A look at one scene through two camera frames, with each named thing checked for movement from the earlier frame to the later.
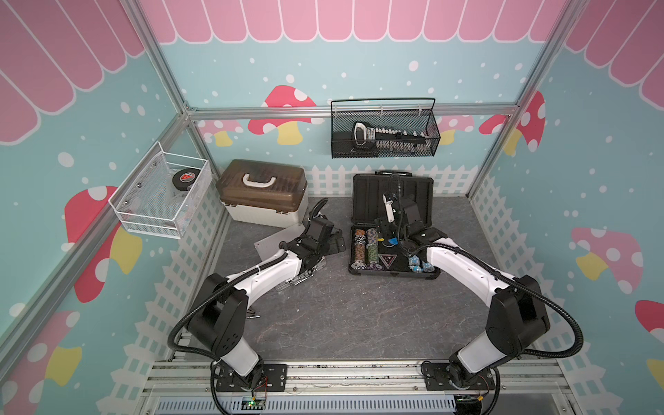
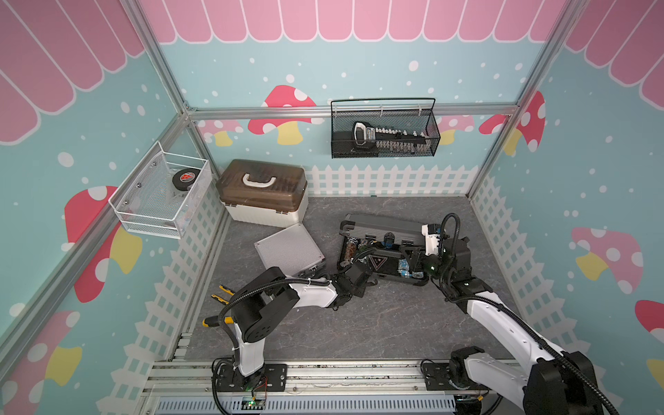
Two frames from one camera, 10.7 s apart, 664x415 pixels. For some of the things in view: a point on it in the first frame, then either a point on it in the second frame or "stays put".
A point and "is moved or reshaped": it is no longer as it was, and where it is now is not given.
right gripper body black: x=391 y=230 → x=432 y=265
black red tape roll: x=182 y=179 stays put
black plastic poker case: x=368 y=255 is moved or reshaped
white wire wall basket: x=149 y=203 stays put
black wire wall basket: x=383 y=128 stays put
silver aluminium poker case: x=270 y=245 stays put
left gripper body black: x=331 y=247 → x=358 y=291
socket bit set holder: x=385 y=139 stays put
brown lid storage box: x=265 y=193 stays put
